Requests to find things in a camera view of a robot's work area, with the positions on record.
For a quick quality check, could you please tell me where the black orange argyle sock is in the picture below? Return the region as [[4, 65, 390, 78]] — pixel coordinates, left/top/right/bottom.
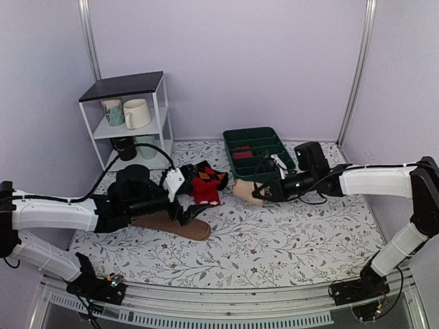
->
[[179, 160, 228, 193]]

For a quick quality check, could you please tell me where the white shelf unit black top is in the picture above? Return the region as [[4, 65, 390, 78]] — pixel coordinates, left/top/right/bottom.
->
[[78, 71, 174, 171]]

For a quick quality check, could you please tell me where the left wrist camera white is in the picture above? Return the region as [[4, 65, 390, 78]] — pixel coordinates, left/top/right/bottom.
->
[[163, 168, 186, 202]]

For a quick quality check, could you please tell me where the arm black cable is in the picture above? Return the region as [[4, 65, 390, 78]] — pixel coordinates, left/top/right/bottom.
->
[[252, 150, 439, 206], [10, 143, 179, 206]]

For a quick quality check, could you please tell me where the pale green mug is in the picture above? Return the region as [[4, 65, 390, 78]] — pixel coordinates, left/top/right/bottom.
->
[[134, 135, 157, 160]]

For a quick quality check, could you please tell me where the beige striped sock pair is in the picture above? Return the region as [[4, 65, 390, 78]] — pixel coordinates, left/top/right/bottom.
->
[[232, 179, 265, 206]]

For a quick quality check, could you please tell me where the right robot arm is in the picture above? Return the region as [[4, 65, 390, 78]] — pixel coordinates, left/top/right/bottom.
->
[[252, 142, 438, 299]]

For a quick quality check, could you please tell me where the red rolled sock in tray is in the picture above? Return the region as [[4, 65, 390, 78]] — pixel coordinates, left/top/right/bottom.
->
[[233, 150, 254, 160]]

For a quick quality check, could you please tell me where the aluminium corner post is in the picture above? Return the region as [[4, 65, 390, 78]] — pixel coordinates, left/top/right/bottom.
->
[[337, 0, 377, 148], [78, 0, 102, 81]]

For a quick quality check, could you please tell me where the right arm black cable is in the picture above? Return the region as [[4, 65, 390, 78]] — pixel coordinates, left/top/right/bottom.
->
[[252, 150, 439, 206]]

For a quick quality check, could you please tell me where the red santa sock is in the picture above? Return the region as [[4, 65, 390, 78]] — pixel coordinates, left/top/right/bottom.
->
[[189, 178, 220, 207]]

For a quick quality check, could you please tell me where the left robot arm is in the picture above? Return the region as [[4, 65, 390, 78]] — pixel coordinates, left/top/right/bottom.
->
[[1, 164, 210, 297]]

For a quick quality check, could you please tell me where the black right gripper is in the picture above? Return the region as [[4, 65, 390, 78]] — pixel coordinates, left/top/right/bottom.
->
[[254, 169, 317, 203]]

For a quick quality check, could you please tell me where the left aluminium corner post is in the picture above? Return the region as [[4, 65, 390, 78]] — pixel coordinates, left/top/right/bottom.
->
[[78, 0, 102, 81]]

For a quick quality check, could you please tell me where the cream white mug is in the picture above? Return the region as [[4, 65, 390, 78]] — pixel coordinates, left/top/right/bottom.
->
[[123, 99, 152, 130]]

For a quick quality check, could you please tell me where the black mug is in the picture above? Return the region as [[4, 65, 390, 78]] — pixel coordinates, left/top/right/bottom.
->
[[110, 136, 137, 161]]

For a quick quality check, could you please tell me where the green divided organizer tray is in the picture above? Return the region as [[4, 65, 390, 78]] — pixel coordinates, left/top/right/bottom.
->
[[223, 127, 296, 182]]

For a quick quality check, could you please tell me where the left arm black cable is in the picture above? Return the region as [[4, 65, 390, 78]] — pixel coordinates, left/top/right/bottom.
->
[[10, 143, 179, 206]]

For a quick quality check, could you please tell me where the aluminium front rail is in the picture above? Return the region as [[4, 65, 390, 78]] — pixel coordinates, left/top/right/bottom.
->
[[30, 266, 433, 328]]

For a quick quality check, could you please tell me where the brown tan sock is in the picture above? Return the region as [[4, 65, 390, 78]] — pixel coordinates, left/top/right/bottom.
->
[[130, 212, 211, 241]]

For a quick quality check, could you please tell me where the teal patterned mug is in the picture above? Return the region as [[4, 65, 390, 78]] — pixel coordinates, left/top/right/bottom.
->
[[100, 98, 125, 127]]

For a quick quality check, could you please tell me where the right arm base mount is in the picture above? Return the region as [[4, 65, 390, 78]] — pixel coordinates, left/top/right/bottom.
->
[[328, 276, 390, 306]]

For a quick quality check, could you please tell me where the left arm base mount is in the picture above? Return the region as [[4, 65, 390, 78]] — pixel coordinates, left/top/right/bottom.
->
[[67, 273, 127, 306]]

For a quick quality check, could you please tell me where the right aluminium corner post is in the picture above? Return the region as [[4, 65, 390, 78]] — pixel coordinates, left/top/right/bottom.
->
[[337, 0, 377, 148]]

